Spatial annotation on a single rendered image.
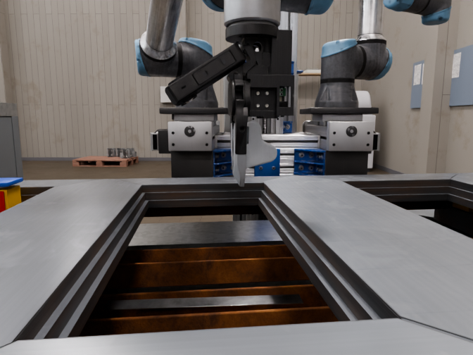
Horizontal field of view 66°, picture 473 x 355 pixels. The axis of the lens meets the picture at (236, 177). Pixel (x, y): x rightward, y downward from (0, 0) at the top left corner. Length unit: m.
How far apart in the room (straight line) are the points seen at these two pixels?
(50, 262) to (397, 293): 0.32
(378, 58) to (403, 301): 1.17
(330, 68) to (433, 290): 1.05
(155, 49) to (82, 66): 8.24
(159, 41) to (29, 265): 0.88
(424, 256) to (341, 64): 0.97
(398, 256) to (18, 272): 0.37
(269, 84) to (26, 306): 0.35
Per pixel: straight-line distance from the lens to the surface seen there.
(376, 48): 1.43
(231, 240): 1.00
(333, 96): 1.30
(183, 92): 0.49
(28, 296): 0.35
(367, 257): 0.41
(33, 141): 9.95
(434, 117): 5.57
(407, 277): 0.38
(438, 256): 0.44
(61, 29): 9.74
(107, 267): 0.47
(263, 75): 0.49
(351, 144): 1.18
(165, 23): 1.13
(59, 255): 0.43
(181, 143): 1.15
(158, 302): 0.60
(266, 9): 0.50
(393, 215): 0.59
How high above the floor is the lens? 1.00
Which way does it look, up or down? 9 degrees down
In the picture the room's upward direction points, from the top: straight up
